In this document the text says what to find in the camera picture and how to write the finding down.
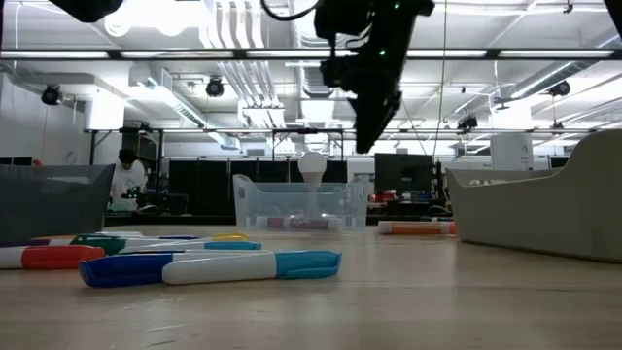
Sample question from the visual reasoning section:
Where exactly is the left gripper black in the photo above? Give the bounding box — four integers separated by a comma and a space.
48, 0, 125, 23

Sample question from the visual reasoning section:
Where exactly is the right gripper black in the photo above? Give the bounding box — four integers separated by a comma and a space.
320, 48, 409, 155

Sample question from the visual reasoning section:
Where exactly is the orange Expo marker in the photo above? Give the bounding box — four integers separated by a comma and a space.
377, 220, 458, 236

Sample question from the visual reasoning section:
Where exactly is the magenta Expo marker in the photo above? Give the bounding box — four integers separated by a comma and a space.
253, 215, 344, 232

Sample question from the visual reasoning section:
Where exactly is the light blue capped white marker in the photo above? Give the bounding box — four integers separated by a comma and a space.
161, 250, 343, 286
119, 240, 262, 255

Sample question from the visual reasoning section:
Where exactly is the purple capped white marker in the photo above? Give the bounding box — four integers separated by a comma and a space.
0, 237, 52, 248

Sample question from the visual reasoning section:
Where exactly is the red capped white marker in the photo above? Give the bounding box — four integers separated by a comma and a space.
0, 244, 107, 271

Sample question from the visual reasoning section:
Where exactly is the black monitor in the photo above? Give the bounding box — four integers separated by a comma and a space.
373, 153, 434, 195

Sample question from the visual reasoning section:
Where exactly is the white light bulb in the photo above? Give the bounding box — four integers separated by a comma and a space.
297, 151, 328, 189

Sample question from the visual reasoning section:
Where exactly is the white round pillar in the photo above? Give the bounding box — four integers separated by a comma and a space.
489, 131, 535, 171

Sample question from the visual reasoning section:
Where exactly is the clear plastic bin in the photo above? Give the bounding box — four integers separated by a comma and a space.
231, 173, 371, 233

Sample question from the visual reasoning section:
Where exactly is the person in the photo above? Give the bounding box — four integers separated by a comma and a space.
109, 147, 150, 213

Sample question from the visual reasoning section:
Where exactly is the dark grey plastic bin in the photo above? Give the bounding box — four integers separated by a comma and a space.
0, 163, 117, 242

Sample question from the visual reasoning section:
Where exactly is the green capped white marker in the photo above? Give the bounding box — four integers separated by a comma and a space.
69, 233, 205, 257

